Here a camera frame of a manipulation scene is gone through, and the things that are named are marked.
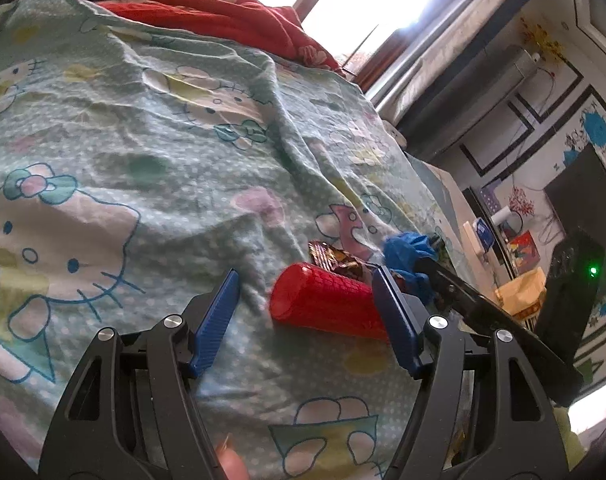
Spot blue plastic bag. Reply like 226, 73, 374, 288
381, 231, 441, 306

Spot yellow artificial flowers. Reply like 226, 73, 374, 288
520, 17, 566, 66

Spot red printed box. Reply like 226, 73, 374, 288
506, 230, 540, 271

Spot dark television stand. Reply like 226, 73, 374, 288
463, 185, 549, 281

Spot grey standing air conditioner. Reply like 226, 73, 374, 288
370, 45, 539, 161

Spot brown paper bag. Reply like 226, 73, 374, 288
493, 267, 548, 331

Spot grey curtain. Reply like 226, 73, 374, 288
368, 0, 549, 126

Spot white vase with red flowers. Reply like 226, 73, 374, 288
490, 187, 534, 231

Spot white flat box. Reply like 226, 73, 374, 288
463, 221, 489, 263

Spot cartoon cat printed bed sheet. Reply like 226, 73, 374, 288
0, 0, 479, 480

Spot glass top coffee table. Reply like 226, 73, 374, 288
408, 157, 514, 301

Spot black television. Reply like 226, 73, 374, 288
543, 144, 606, 261

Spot dark snack wrapper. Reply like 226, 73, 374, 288
308, 241, 366, 283

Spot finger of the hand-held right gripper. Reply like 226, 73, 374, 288
415, 255, 495, 324

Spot arched window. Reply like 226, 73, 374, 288
203, 0, 464, 76

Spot blue packet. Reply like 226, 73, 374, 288
474, 217, 494, 251

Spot person's left hand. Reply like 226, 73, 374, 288
217, 447, 251, 480

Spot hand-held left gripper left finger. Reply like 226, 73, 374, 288
37, 269, 241, 480

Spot red plastic cup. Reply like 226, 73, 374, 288
269, 262, 391, 343

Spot red floral blanket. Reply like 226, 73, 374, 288
58, 0, 344, 73

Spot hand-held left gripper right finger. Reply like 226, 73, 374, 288
371, 266, 569, 480

